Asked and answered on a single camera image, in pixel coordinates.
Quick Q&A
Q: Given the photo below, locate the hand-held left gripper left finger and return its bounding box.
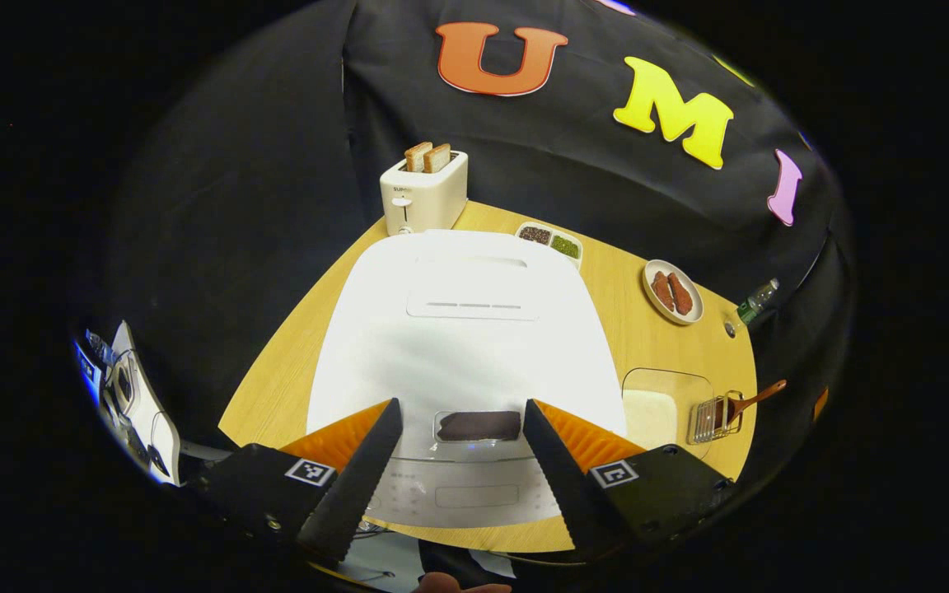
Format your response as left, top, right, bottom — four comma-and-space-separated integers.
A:
194, 398, 404, 567

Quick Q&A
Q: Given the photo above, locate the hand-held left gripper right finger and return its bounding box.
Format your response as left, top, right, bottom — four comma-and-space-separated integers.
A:
522, 398, 735, 561

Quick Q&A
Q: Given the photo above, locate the brown wooden spoon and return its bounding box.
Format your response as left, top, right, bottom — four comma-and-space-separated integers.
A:
713, 379, 788, 429

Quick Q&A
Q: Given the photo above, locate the clear container of rice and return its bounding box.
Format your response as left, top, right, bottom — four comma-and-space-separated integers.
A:
621, 367, 714, 452

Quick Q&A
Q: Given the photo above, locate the metal wire chopstick holder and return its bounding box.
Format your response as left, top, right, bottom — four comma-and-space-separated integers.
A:
686, 391, 744, 446

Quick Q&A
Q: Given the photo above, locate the white rice cooker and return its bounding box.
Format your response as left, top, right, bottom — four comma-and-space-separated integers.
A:
307, 229, 629, 530

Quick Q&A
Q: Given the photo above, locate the clear bottle green label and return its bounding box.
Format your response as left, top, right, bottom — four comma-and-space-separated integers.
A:
736, 278, 780, 325

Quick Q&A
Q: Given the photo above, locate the white round plate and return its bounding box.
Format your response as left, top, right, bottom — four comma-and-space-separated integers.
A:
642, 259, 704, 326

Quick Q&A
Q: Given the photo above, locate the white side table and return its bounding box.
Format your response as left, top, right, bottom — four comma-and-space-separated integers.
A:
71, 321, 183, 487

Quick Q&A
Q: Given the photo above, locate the white divided dish of beans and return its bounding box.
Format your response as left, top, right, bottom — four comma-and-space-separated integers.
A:
516, 221, 584, 268

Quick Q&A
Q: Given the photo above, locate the white toaster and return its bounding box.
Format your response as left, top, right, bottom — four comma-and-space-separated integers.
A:
380, 150, 470, 237

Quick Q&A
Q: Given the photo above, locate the black backdrop cloth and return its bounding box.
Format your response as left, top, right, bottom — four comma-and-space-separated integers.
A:
71, 0, 854, 495

